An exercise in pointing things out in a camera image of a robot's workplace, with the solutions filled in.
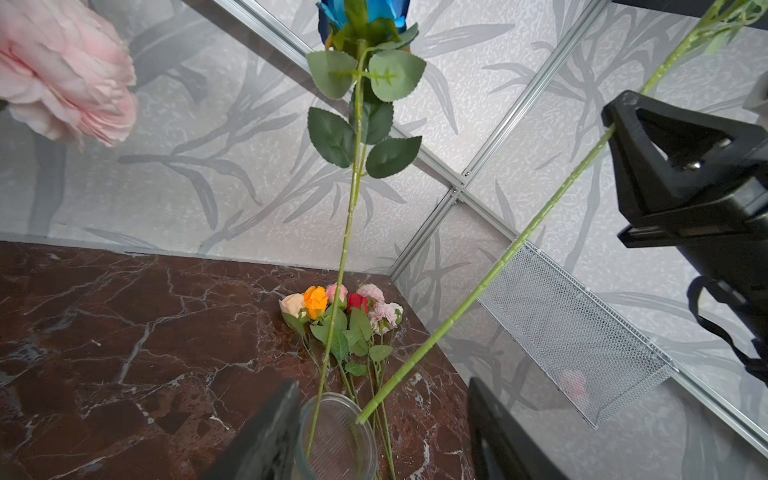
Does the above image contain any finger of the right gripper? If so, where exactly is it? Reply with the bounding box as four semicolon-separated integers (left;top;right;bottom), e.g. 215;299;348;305
602;90;767;222

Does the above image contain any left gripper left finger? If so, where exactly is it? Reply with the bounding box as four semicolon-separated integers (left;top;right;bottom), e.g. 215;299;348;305
203;380;300;480

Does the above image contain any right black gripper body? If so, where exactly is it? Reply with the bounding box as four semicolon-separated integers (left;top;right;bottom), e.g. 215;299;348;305
618;197;767;336

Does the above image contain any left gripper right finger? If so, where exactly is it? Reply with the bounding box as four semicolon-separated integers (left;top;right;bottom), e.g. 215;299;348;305
467;377;567;480

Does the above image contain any clear frosted glass vase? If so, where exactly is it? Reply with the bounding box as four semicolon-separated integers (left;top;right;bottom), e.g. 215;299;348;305
292;392;378;480

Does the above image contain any striped pink peony stem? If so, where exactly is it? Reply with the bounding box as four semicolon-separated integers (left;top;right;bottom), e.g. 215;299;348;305
356;1;767;424

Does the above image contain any blue rose stem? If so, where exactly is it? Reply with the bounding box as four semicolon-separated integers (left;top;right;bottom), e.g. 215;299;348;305
302;0;428;463

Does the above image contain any small pink flower stem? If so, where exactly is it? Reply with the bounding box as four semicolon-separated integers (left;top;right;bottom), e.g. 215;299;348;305
1;1;138;146

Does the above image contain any mixed artificial flower pile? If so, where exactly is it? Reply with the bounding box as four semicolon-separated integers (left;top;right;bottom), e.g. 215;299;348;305
279;284;404;479

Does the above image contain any white wire mesh basket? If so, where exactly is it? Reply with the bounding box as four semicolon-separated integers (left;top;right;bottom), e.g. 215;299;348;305
478;243;678;427

